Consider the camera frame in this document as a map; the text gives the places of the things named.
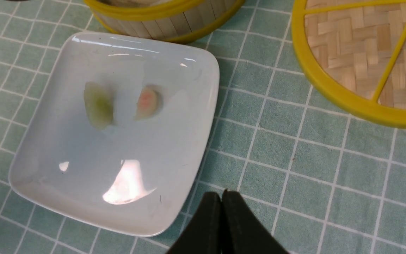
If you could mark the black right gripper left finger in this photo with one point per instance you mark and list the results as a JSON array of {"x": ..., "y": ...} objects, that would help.
[{"x": 201, "y": 236}]

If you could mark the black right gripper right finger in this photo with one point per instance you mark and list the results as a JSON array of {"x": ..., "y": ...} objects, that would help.
[{"x": 241, "y": 231}]

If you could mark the white square plate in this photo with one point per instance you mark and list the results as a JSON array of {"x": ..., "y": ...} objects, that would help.
[{"x": 134, "y": 176}]

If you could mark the pink dumpling on plate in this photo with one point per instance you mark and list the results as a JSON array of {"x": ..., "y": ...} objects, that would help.
[{"x": 147, "y": 103}]

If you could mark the green dumpling on plate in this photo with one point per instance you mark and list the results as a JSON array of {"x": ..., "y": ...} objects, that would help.
[{"x": 99, "y": 105}]

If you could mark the green checked tablecloth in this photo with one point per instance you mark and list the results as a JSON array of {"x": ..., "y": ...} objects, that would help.
[{"x": 320, "y": 180}]

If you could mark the woven bamboo steamer lid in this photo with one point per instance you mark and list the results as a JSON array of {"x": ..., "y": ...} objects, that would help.
[{"x": 354, "y": 53}]

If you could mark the bamboo steamer basket yellow rim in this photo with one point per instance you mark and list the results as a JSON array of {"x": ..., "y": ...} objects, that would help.
[{"x": 177, "y": 21}]

